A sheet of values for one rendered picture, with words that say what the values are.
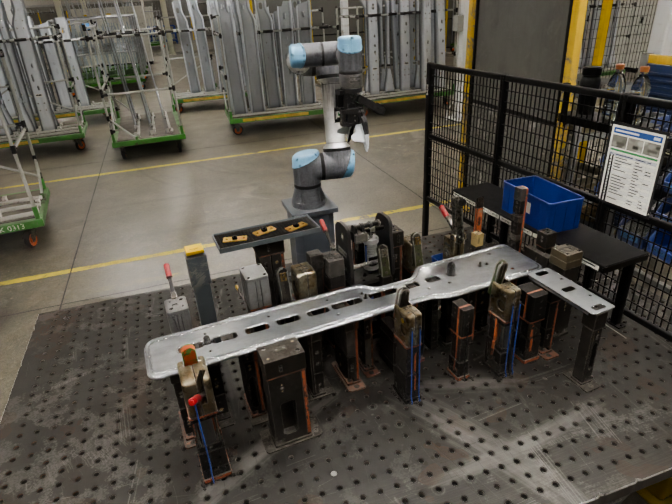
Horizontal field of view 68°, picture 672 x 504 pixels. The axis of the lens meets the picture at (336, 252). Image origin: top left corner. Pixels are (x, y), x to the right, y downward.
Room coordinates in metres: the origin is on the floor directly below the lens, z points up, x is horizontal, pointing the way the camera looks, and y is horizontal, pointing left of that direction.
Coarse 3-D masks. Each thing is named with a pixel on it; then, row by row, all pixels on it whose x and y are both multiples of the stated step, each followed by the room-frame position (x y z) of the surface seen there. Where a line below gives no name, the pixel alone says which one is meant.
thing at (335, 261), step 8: (328, 256) 1.58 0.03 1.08; (336, 256) 1.58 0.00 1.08; (328, 264) 1.54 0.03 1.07; (336, 264) 1.54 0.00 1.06; (328, 272) 1.54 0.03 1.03; (336, 272) 1.54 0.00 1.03; (344, 272) 1.56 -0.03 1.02; (328, 280) 1.54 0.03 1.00; (336, 280) 1.54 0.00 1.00; (344, 280) 1.55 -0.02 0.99; (328, 288) 1.54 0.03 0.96; (336, 288) 1.54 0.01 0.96; (328, 336) 1.58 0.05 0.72
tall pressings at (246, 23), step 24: (216, 0) 8.46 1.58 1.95; (240, 0) 8.35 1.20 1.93; (264, 0) 8.63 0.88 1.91; (240, 24) 8.52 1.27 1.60; (264, 24) 8.65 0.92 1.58; (288, 24) 8.74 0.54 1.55; (240, 48) 8.72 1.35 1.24; (264, 48) 8.63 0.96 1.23; (288, 48) 8.72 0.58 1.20; (240, 72) 8.22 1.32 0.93; (264, 72) 8.54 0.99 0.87; (288, 72) 8.70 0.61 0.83; (240, 96) 8.24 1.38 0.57; (288, 96) 8.66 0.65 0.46; (312, 96) 8.76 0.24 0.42
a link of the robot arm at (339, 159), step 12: (312, 72) 2.11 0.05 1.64; (324, 72) 2.10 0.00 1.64; (336, 72) 2.10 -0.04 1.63; (324, 84) 2.11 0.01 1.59; (336, 84) 2.10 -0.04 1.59; (324, 96) 2.10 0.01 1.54; (324, 108) 2.10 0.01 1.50; (324, 120) 2.10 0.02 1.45; (336, 132) 2.06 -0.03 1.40; (336, 144) 2.04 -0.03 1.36; (348, 144) 2.07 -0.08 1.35; (324, 156) 2.03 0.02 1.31; (336, 156) 2.02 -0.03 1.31; (348, 156) 2.04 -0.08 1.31; (336, 168) 2.01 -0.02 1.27; (348, 168) 2.02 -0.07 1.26
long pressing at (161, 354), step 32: (480, 256) 1.65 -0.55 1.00; (512, 256) 1.64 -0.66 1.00; (352, 288) 1.48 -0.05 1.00; (384, 288) 1.47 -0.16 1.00; (416, 288) 1.45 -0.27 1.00; (448, 288) 1.44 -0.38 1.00; (480, 288) 1.44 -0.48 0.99; (224, 320) 1.32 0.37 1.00; (256, 320) 1.32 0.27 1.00; (320, 320) 1.30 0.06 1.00; (352, 320) 1.29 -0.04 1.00; (160, 352) 1.18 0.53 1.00; (224, 352) 1.16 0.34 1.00
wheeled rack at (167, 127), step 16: (96, 32) 8.60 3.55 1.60; (112, 32) 8.09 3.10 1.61; (128, 32) 7.65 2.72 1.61; (144, 32) 7.73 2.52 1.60; (160, 32) 7.17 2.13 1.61; (112, 96) 8.10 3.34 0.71; (176, 96) 7.19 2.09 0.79; (112, 112) 7.24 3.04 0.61; (176, 112) 8.80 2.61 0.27; (128, 128) 7.71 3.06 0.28; (144, 128) 7.64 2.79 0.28; (160, 128) 7.58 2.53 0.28; (176, 128) 7.51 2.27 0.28; (112, 144) 6.85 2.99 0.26; (128, 144) 6.92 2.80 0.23
